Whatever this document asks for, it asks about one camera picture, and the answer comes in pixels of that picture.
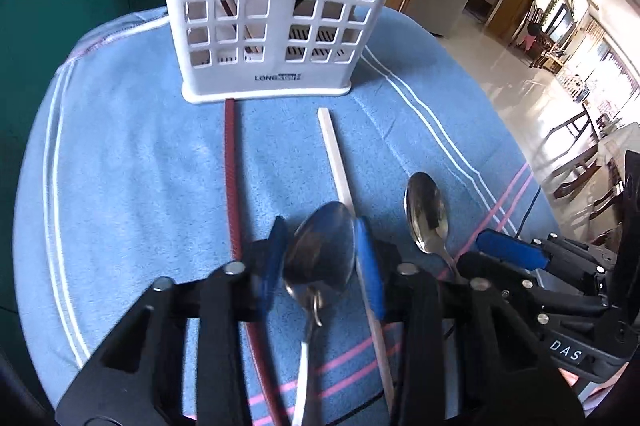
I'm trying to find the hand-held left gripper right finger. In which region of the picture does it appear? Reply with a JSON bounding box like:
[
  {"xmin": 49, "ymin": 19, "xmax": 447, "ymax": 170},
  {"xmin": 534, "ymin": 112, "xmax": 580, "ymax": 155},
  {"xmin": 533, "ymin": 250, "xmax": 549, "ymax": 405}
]
[{"xmin": 354, "ymin": 216, "xmax": 587, "ymax": 426}]

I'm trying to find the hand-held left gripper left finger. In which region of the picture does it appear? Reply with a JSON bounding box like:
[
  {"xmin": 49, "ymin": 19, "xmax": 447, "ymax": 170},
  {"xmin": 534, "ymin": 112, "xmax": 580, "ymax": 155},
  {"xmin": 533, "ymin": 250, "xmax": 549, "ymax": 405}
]
[{"xmin": 56, "ymin": 215, "xmax": 291, "ymax": 426}]

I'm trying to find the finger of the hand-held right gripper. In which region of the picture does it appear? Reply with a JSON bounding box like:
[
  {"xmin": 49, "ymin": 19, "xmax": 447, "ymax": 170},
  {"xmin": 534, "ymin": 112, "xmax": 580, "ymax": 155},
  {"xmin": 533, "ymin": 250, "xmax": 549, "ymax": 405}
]
[
  {"xmin": 456, "ymin": 250, "xmax": 607, "ymax": 313},
  {"xmin": 475, "ymin": 228, "xmax": 610, "ymax": 274}
]

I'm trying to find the steel spoon gold handle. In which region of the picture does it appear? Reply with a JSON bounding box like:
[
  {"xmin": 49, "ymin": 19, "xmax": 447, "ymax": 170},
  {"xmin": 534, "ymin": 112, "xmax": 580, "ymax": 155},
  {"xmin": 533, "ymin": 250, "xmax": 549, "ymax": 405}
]
[{"xmin": 403, "ymin": 171, "xmax": 464, "ymax": 283}]

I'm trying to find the white chopstick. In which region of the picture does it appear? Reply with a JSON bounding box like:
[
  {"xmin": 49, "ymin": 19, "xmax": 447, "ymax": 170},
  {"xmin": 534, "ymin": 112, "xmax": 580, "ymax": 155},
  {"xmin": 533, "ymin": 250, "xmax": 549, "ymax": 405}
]
[{"xmin": 317, "ymin": 107, "xmax": 399, "ymax": 413}]

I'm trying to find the white plastic utensil basket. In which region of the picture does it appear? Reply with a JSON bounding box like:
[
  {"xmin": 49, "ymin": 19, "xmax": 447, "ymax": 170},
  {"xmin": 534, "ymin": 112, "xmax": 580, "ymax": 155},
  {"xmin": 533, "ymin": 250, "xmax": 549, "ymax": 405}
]
[{"xmin": 159, "ymin": 0, "xmax": 432, "ymax": 105}]

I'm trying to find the dark wooden dining chair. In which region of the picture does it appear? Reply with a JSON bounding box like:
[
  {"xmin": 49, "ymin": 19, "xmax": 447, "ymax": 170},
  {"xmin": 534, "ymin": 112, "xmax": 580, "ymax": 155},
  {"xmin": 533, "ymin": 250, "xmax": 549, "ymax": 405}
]
[{"xmin": 542, "ymin": 106, "xmax": 627, "ymax": 203}]

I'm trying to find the blue striped towel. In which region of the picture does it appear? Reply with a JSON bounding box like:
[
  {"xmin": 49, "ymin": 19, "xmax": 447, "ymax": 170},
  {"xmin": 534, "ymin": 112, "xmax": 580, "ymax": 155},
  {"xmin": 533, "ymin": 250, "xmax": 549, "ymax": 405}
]
[{"xmin": 12, "ymin": 6, "xmax": 562, "ymax": 426}]

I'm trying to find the wooden armchair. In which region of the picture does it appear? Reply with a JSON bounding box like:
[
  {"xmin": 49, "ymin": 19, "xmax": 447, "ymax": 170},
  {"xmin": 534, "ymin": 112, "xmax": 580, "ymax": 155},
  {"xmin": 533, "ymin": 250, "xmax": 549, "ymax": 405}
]
[{"xmin": 510, "ymin": 0, "xmax": 557, "ymax": 68}]

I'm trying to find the flat television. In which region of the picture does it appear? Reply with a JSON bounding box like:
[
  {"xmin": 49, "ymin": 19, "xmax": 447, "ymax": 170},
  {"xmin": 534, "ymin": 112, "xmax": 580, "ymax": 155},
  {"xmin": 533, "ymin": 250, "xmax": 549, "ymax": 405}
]
[{"xmin": 547, "ymin": 0, "xmax": 577, "ymax": 48}]

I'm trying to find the black cable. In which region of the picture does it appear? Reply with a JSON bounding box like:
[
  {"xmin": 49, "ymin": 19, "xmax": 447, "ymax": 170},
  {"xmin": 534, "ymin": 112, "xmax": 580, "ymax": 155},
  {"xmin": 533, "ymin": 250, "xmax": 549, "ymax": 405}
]
[{"xmin": 514, "ymin": 182, "xmax": 544, "ymax": 238}]

